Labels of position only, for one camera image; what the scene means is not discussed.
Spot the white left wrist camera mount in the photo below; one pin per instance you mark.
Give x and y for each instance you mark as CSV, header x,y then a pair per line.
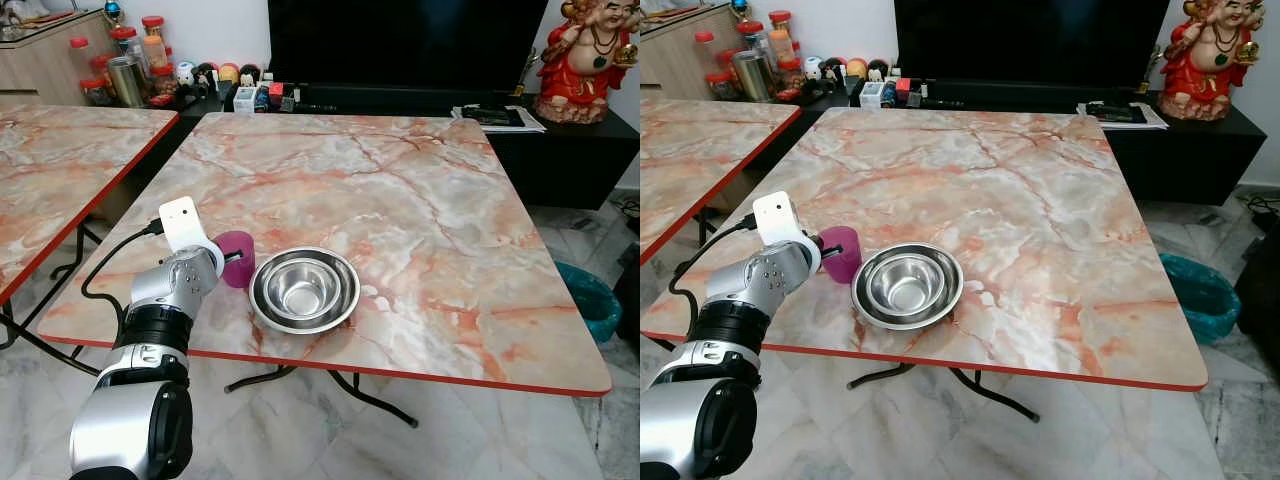
x,y
780,216
185,222

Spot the black flat-screen television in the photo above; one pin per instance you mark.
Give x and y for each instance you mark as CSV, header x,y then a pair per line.
x,y
1030,40
400,40

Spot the dark furniture piece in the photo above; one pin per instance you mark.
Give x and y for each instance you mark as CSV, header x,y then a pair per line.
x,y
1262,285

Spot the black remote control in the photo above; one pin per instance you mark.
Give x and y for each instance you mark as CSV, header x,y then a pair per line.
x,y
495,117
1115,112

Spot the white toy figurine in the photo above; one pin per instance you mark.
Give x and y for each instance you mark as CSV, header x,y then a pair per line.
x,y
185,74
812,68

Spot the silver metal canister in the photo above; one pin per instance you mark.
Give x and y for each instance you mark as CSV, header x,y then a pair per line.
x,y
751,76
127,82

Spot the purple plastic cup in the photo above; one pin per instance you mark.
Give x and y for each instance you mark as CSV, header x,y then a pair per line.
x,y
240,272
845,265

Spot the marble-print folding table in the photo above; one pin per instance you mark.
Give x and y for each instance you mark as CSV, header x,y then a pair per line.
x,y
60,170
400,220
700,160
1000,215

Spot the white blue small box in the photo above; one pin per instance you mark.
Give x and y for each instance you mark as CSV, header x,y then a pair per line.
x,y
245,100
872,95

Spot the red-lid orange-filled jar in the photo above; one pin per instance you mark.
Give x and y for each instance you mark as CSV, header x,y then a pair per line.
x,y
154,45
780,38

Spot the stack of white papers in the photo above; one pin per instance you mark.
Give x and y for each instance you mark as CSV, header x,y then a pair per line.
x,y
1158,120
535,125

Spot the light wood cabinet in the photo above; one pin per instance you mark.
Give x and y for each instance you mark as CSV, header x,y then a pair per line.
x,y
675,55
45,65

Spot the stainless steel bowl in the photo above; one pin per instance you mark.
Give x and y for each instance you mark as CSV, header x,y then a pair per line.
x,y
305,290
908,285

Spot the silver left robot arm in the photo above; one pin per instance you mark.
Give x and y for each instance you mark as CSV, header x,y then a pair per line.
x,y
735,330
150,350

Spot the red laughing Buddha statue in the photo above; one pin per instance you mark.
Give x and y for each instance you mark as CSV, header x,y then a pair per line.
x,y
580,70
1205,70

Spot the red-lid clear jar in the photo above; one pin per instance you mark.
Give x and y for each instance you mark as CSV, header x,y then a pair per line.
x,y
750,36
706,52
124,42
79,60

